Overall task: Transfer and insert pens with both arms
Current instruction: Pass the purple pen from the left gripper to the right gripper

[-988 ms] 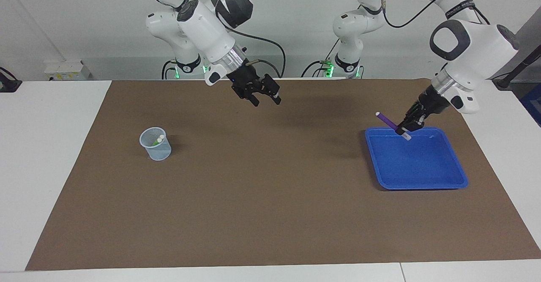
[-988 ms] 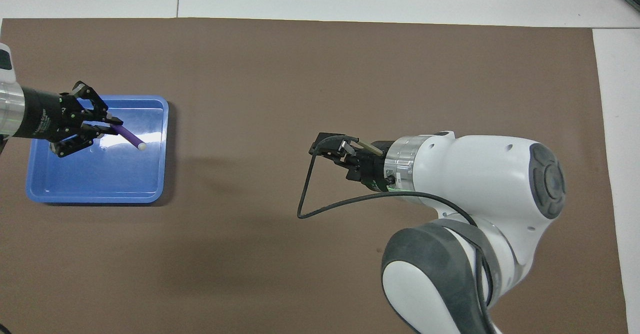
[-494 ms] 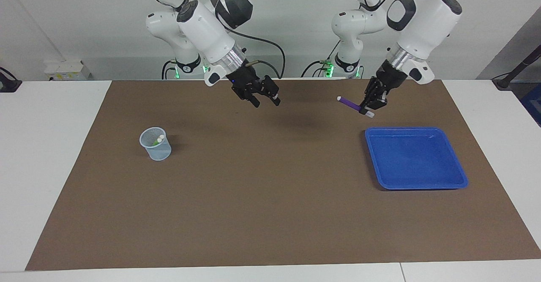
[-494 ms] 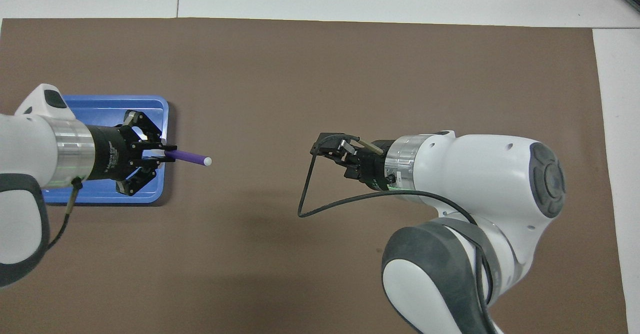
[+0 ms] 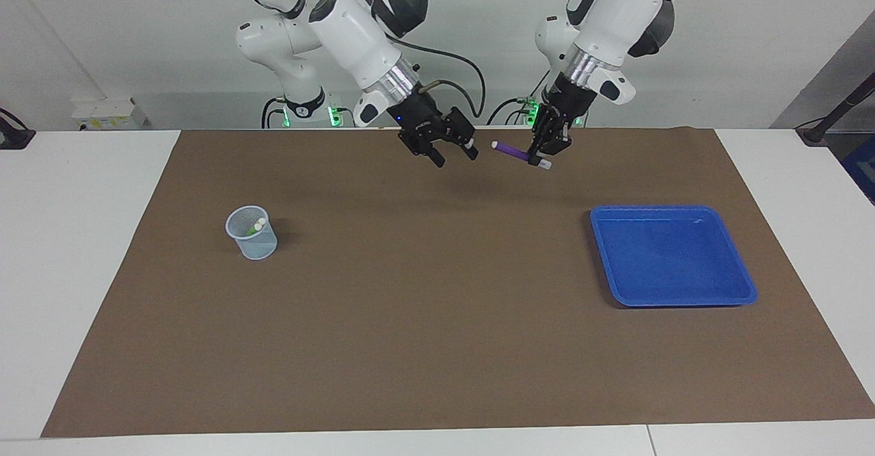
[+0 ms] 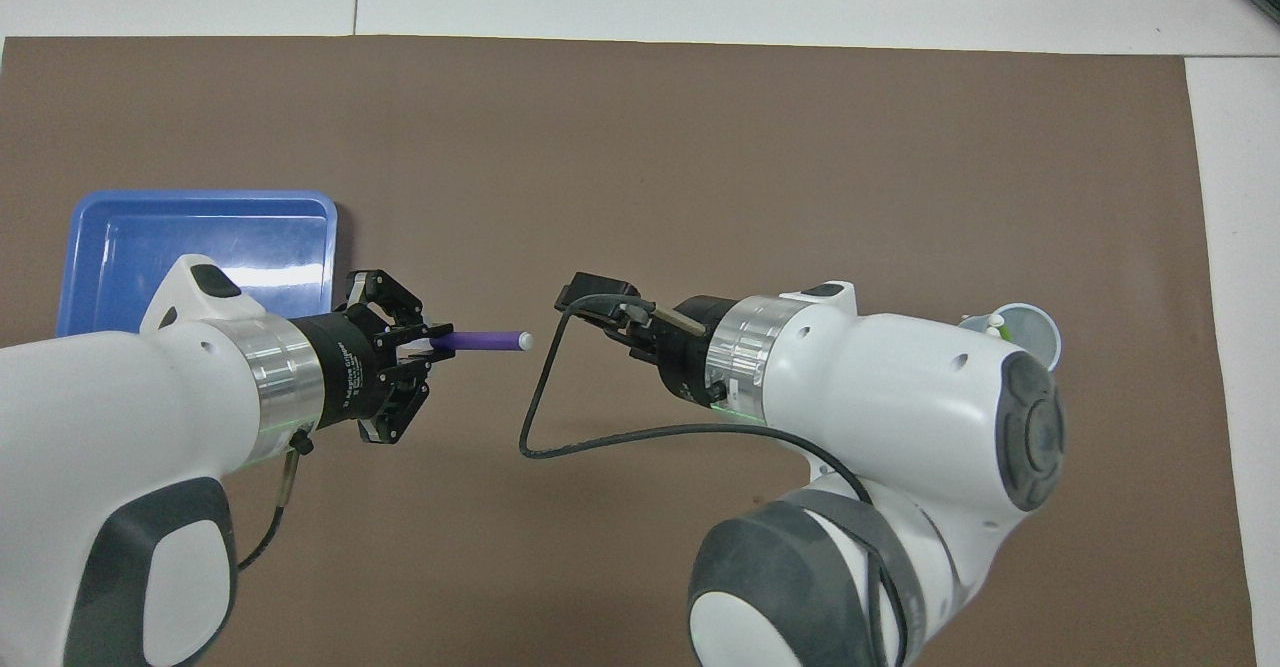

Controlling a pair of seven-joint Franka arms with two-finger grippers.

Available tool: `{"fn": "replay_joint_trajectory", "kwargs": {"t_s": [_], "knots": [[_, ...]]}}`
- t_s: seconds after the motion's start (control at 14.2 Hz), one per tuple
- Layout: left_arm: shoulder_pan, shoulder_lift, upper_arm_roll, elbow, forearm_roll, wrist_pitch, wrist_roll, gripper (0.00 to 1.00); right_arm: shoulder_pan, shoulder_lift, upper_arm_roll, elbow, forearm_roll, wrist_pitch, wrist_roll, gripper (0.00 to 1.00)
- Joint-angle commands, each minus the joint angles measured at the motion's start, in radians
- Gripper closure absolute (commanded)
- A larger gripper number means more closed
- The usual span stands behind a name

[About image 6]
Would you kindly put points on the blue plastic tray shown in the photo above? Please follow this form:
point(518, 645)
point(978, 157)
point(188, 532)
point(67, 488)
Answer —
point(200, 237)

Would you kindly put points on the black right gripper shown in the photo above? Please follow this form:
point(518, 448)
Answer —
point(685, 347)

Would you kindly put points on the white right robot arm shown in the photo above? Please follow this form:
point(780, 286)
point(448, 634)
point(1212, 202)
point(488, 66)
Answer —
point(900, 397)

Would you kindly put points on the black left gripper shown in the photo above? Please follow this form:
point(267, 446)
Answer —
point(345, 367)

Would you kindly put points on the green pen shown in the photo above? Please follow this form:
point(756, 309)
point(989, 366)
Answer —
point(998, 334)

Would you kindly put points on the purple pen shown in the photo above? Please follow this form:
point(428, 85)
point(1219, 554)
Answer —
point(485, 341)

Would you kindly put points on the pale blue mesh cup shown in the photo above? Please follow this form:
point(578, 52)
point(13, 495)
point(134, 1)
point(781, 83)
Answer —
point(1035, 327)

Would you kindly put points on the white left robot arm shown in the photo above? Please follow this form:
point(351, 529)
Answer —
point(120, 427)

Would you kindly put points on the brown table mat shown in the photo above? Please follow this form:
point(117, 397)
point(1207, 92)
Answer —
point(640, 147)

